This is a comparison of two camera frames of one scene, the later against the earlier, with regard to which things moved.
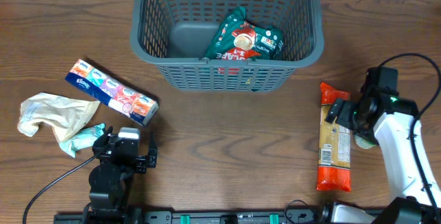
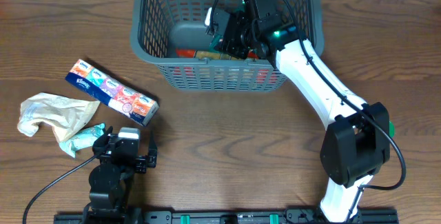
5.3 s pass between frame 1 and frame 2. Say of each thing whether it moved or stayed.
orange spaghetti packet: moved
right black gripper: moved
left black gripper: stayed
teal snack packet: stayed
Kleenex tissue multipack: stayed
